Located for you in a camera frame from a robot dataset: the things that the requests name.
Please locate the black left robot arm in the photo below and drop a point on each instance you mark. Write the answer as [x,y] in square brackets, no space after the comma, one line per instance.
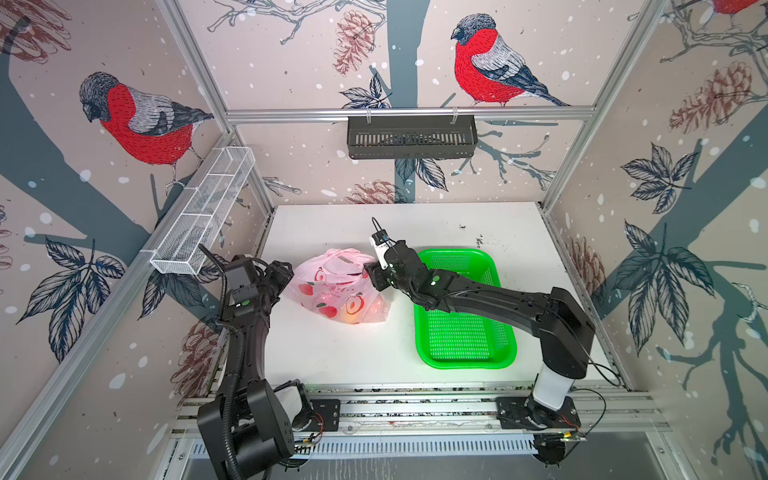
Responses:
[245,429]

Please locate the pink plastic bag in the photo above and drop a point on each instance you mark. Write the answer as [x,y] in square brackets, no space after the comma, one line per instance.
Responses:
[323,283]

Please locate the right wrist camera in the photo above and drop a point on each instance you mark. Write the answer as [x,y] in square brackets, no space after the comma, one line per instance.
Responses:
[380,243]

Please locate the black hanging wall basket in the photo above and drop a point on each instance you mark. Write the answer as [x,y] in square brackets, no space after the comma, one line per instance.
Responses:
[411,137]

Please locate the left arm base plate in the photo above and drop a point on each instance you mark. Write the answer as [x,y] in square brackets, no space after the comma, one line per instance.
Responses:
[321,415]

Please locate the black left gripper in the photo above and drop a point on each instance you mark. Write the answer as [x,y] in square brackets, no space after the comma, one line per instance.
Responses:
[278,272]

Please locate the aluminium mounting rail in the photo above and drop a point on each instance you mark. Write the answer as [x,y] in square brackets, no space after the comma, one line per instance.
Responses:
[442,420]

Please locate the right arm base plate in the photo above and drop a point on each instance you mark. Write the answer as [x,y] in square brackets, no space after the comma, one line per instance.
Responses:
[523,413]

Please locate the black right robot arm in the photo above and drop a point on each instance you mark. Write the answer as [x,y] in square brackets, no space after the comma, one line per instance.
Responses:
[564,329]

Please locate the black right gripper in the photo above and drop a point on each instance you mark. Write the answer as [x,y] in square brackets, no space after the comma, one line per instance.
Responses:
[377,274]

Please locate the orange fruit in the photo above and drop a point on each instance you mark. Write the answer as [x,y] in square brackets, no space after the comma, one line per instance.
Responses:
[353,308]

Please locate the green plastic perforated basket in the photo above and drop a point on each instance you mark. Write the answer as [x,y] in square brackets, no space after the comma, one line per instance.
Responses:
[463,341]

